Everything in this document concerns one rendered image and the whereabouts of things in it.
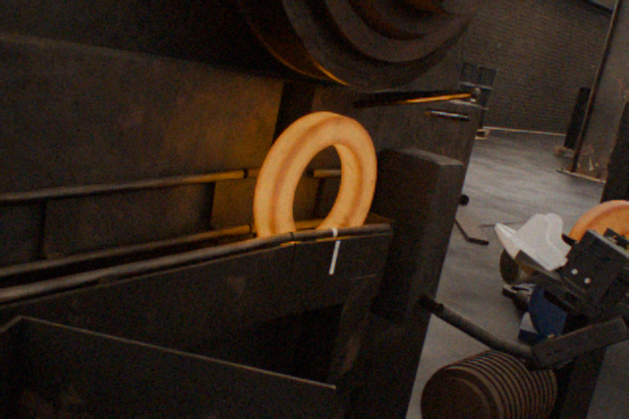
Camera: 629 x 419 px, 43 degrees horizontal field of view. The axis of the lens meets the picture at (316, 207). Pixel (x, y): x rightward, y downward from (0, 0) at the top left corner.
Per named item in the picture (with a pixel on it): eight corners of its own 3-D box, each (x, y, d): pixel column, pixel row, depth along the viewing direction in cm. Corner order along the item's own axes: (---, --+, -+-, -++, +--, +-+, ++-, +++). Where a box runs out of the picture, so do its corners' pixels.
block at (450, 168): (342, 302, 117) (377, 143, 113) (372, 296, 124) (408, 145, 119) (402, 329, 111) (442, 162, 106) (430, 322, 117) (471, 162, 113)
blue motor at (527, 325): (512, 348, 288) (537, 258, 281) (525, 309, 341) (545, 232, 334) (600, 376, 279) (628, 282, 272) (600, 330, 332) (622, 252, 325)
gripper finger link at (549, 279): (533, 245, 92) (597, 291, 87) (525, 258, 92) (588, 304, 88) (515, 248, 88) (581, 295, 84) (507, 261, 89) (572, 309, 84)
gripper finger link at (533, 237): (517, 192, 93) (584, 237, 88) (491, 234, 95) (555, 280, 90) (505, 192, 90) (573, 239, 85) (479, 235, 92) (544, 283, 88)
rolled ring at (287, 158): (390, 121, 99) (370, 116, 101) (292, 112, 85) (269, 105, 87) (359, 263, 103) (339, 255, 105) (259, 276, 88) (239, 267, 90)
